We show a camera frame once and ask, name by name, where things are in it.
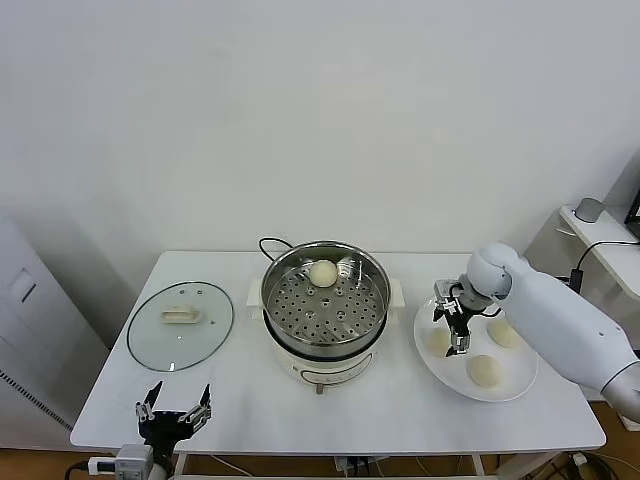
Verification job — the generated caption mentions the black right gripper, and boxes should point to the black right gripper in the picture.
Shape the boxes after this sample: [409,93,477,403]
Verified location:
[431,299,474,357]

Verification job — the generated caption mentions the white floor cabinet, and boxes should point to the white floor cabinet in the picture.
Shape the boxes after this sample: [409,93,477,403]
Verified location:
[0,214,111,440]

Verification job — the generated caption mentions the white round plate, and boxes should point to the white round plate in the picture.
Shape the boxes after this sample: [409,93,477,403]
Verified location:
[412,292,540,404]

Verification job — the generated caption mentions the cream electric cooker base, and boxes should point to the cream electric cooker base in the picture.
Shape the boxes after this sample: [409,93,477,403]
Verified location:
[248,305,402,397]

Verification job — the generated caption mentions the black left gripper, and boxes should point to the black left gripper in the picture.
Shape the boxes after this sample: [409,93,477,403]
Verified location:
[134,380,214,459]

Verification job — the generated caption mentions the black power adapter with cable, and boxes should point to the black power adapter with cable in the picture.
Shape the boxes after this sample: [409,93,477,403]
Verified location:
[559,241,640,292]

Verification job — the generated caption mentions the white side desk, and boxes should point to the white side desk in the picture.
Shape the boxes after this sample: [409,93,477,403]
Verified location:
[519,203,640,401]

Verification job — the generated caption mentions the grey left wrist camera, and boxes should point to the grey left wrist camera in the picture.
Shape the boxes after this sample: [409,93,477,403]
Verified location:
[87,444,154,480]

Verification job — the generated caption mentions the stainless steel steamer basket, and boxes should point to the stainless steel steamer basket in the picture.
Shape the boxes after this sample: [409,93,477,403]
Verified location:
[246,241,405,357]

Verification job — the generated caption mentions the black cooker power cord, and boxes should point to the black cooker power cord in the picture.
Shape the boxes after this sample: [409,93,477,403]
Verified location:
[258,237,297,265]

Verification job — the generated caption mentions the glass pot lid cream handle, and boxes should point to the glass pot lid cream handle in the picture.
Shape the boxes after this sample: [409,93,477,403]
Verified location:
[126,281,236,373]

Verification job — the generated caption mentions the white steamed baozi bun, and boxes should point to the white steamed baozi bun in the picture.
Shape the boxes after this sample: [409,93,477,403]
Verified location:
[465,353,506,390]
[424,329,454,357]
[308,259,339,289]
[487,319,521,349]

